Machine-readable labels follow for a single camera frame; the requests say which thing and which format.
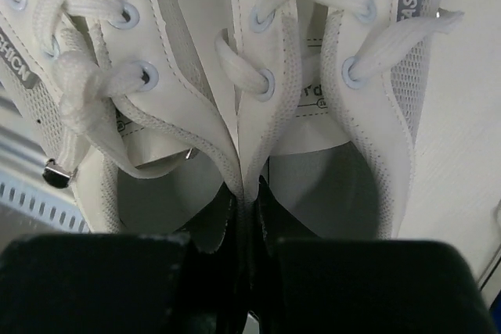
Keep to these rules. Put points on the slotted grey cable duct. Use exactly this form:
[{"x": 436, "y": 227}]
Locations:
[{"x": 43, "y": 207}]

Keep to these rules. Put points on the white sneaker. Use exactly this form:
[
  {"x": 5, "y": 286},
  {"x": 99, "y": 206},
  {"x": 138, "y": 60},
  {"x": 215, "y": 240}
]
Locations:
[
  {"x": 124, "y": 114},
  {"x": 368, "y": 57}
]

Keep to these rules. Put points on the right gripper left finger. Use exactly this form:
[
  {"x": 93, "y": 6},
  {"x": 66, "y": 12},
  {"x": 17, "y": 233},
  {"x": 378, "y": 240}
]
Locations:
[{"x": 187, "y": 282}]

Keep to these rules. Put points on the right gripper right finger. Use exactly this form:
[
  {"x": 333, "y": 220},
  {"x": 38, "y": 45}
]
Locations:
[{"x": 305, "y": 284}]

